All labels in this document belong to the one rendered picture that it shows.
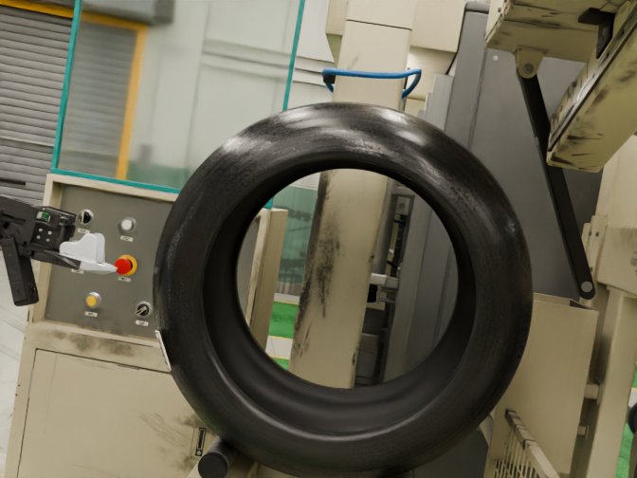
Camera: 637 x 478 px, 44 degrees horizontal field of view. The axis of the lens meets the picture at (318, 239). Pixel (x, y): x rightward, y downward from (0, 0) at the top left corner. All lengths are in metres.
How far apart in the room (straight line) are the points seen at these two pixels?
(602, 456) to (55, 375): 1.26
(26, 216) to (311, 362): 0.59
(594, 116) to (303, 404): 0.69
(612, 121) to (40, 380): 1.44
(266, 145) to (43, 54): 9.62
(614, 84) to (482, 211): 0.25
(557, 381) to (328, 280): 0.46
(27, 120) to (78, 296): 8.64
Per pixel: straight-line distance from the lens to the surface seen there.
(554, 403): 1.51
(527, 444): 1.29
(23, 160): 10.63
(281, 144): 1.15
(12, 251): 1.37
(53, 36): 10.69
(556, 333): 1.49
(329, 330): 1.53
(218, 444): 1.26
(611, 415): 1.55
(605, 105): 1.24
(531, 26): 1.33
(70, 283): 2.06
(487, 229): 1.14
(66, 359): 2.04
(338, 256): 1.51
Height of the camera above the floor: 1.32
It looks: 3 degrees down
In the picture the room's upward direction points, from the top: 9 degrees clockwise
